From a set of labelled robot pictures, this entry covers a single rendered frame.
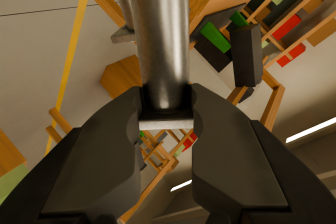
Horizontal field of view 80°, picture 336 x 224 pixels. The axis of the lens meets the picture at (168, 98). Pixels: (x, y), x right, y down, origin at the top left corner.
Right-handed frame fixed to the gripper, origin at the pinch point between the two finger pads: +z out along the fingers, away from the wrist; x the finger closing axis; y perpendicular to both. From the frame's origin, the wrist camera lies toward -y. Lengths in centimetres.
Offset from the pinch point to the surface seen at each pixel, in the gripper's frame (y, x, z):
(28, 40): 36, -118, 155
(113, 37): -1.0, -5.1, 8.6
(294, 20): 105, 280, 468
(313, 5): 73, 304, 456
